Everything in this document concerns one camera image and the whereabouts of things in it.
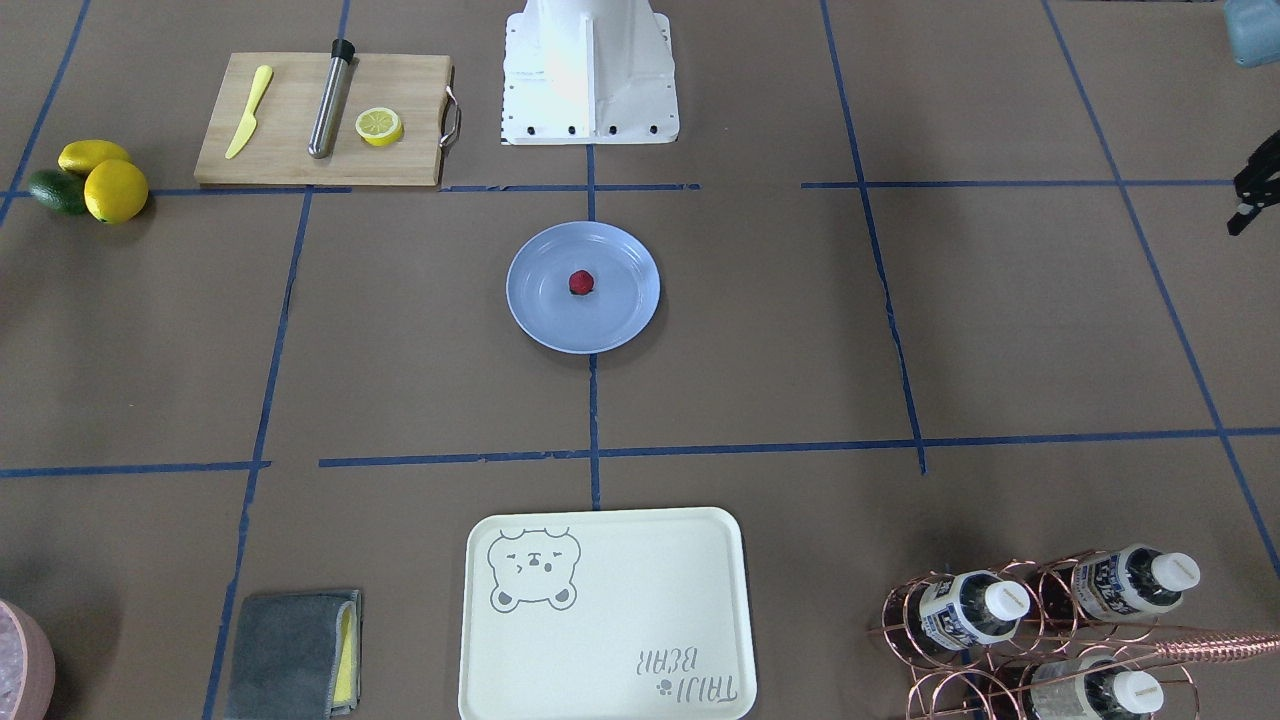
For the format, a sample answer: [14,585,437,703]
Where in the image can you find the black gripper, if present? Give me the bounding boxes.
[1228,131,1280,237]

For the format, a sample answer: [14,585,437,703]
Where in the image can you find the blue plate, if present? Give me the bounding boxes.
[506,222,660,355]

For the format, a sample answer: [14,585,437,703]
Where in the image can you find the red strawberry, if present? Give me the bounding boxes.
[567,269,596,297]

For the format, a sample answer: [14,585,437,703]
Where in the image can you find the tea bottle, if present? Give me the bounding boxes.
[902,570,1033,657]
[1015,653,1166,719]
[1066,544,1202,623]

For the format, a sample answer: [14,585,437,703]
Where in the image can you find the tea bottle lower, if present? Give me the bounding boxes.
[1015,653,1166,719]

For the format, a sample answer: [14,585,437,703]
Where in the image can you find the cream bear tray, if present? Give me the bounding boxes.
[458,507,758,719]

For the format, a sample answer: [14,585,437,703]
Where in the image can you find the half lemon slice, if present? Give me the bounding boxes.
[355,108,404,147]

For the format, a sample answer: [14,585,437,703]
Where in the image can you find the steel muddler black tip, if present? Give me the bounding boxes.
[307,38,355,159]

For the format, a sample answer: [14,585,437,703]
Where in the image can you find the wooden cutting board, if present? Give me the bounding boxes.
[195,51,458,187]

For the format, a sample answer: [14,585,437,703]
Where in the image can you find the yellow plastic knife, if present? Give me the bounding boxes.
[224,64,274,160]

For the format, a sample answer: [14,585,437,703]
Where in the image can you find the grey yellow folded cloth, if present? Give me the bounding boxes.
[224,588,364,719]

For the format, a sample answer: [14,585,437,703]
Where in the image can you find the yellow lemon front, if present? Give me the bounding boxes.
[84,159,150,224]

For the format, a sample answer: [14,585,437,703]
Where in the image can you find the yellow lemon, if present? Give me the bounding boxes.
[84,159,150,224]
[58,138,132,178]

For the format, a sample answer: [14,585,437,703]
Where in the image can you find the yellow lemon back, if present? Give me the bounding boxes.
[58,138,132,178]

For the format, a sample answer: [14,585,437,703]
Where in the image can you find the green avocado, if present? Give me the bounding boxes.
[27,169,88,217]

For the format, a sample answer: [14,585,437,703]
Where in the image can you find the pink ice bowl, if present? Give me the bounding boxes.
[1,600,56,719]

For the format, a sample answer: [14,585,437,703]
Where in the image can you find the copper wire bottle rack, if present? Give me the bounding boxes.
[868,551,1277,719]

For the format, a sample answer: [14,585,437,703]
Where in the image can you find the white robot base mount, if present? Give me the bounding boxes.
[500,1,680,146]

